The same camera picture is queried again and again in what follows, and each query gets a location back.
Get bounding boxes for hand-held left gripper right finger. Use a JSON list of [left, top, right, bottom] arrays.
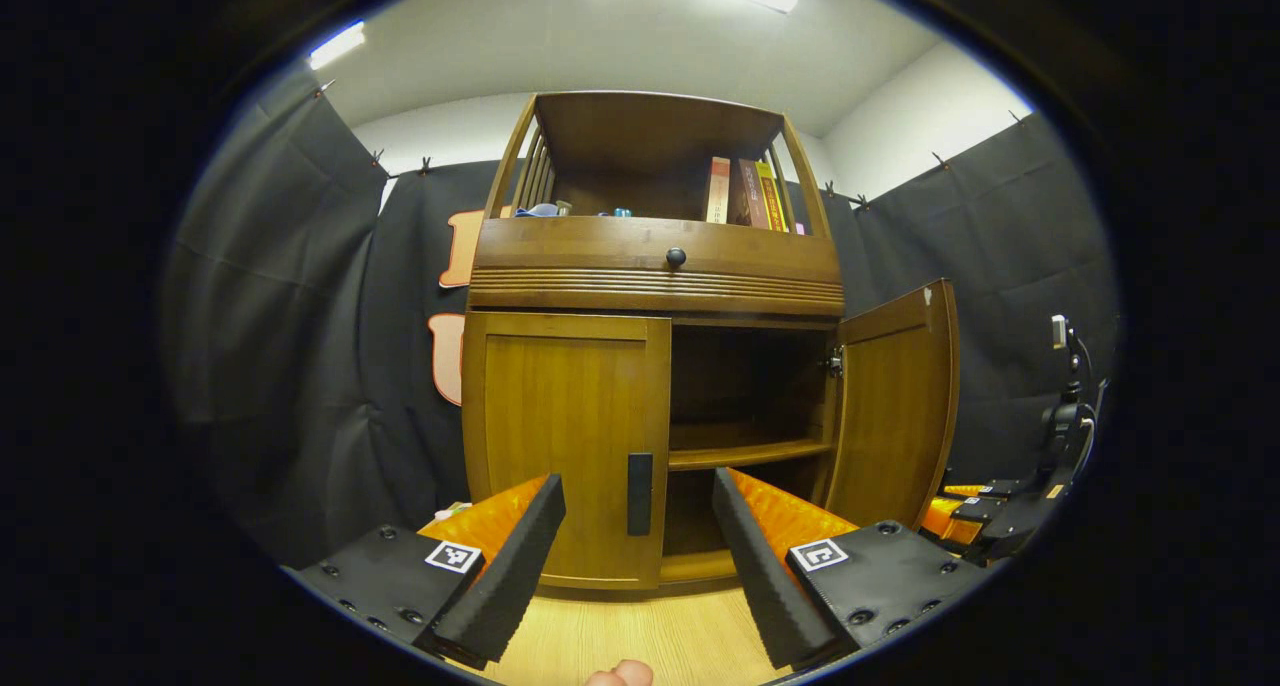
[[712, 466, 991, 672]]

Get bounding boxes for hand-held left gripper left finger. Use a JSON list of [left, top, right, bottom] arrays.
[[282, 473, 567, 670]]

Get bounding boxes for wooden shoe cabinet door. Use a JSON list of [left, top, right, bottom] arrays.
[[462, 311, 673, 592], [825, 278, 961, 532]]

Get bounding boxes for black door handle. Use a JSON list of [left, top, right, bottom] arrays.
[[627, 452, 654, 537]]

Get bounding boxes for wooden double-door shoe cabinet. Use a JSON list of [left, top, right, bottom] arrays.
[[460, 90, 846, 595]]

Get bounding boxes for wooden cabinet inner shelf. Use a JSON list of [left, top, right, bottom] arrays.
[[667, 436, 837, 472]]

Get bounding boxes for wooden cabinet drawer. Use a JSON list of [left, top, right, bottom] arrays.
[[468, 216, 846, 317]]

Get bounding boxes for black backdrop cloth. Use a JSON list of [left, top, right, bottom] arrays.
[[163, 66, 1119, 567]]

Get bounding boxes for yellow book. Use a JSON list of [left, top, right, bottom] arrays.
[[754, 160, 791, 234]]

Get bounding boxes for beige and red book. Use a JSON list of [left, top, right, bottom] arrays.
[[705, 156, 732, 225]]

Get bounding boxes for small ceiling light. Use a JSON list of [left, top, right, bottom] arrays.
[[307, 20, 367, 71]]

